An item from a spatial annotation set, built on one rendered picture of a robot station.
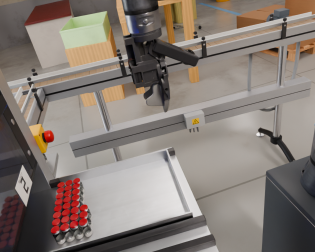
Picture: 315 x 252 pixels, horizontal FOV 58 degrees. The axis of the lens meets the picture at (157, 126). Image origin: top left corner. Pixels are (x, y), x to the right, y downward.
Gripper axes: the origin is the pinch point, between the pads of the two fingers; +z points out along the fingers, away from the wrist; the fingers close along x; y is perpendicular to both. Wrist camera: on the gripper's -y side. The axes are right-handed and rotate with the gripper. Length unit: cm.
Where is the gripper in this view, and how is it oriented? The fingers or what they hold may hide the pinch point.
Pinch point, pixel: (167, 106)
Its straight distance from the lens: 73.8
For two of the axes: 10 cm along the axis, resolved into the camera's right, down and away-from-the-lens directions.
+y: -9.6, 2.5, -0.9
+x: 2.1, 5.0, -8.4
